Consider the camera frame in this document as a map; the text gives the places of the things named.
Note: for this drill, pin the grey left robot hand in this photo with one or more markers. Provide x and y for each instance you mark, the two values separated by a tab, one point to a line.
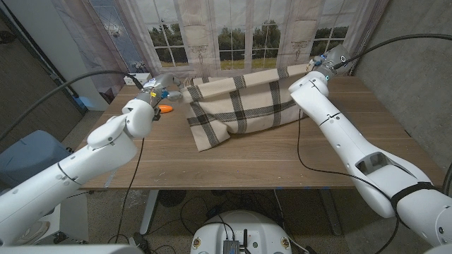
157	88

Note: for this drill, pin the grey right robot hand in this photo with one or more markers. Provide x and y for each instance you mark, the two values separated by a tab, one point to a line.
333	61

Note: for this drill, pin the cream plaid scarf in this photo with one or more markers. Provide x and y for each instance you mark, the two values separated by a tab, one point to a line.
226	106

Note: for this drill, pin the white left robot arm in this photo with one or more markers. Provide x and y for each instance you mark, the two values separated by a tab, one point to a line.
70	176

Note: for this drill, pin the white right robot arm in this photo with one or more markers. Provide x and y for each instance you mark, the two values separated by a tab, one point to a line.
353	148

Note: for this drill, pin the orange toy carrot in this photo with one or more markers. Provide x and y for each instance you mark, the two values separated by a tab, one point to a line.
166	109

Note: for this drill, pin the white power strip box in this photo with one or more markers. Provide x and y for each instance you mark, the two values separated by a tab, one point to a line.
131	80

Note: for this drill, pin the printed window backdrop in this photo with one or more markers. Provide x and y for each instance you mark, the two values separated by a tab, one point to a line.
247	21

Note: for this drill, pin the black round floor fan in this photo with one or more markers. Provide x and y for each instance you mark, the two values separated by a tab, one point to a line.
172	198

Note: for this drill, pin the white table leg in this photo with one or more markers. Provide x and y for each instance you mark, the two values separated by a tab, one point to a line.
148	211

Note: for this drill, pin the blue-grey plastic bin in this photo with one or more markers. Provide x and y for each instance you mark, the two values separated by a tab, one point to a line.
28	155

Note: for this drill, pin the grey table leg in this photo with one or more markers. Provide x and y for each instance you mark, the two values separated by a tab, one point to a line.
332	211

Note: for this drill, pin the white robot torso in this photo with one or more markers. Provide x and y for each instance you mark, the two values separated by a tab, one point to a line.
261	233

